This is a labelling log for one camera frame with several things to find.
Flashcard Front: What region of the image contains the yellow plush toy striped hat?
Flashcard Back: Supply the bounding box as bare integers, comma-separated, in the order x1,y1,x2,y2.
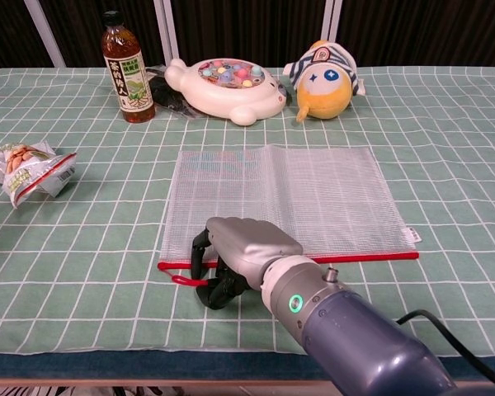
283,39,366,124

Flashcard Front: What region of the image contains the green checked tablecloth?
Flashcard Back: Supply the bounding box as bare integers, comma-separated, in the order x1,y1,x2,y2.
0,66,495,358

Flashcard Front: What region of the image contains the brown tea bottle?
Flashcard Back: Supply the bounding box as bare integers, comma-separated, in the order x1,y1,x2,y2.
101,11,156,124

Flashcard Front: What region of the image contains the white fishing game toy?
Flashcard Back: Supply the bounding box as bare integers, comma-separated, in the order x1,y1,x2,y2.
163,58,288,127

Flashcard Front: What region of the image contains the crumpled snack packet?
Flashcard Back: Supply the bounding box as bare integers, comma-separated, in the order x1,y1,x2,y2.
0,139,78,210

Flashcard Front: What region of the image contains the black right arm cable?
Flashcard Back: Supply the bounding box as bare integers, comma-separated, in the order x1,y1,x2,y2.
395,309,495,388

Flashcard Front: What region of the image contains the clear zip bag red seal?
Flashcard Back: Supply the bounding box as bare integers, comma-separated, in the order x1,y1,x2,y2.
157,144,422,289

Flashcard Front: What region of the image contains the dark blue table underlay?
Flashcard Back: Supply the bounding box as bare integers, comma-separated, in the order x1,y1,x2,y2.
0,349,495,384

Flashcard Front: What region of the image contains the black item in plastic wrap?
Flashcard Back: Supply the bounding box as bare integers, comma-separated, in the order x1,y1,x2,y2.
145,65,200,121

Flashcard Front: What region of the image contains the black curtain panel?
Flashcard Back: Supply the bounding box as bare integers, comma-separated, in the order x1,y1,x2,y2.
0,0,53,72
39,0,166,69
336,0,495,69
171,0,329,69

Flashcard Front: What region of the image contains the white partition post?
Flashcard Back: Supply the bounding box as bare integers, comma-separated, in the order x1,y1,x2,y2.
320,0,344,69
23,0,67,69
153,0,182,67

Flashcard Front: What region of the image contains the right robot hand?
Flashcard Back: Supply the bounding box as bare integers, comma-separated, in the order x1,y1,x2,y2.
191,216,304,310

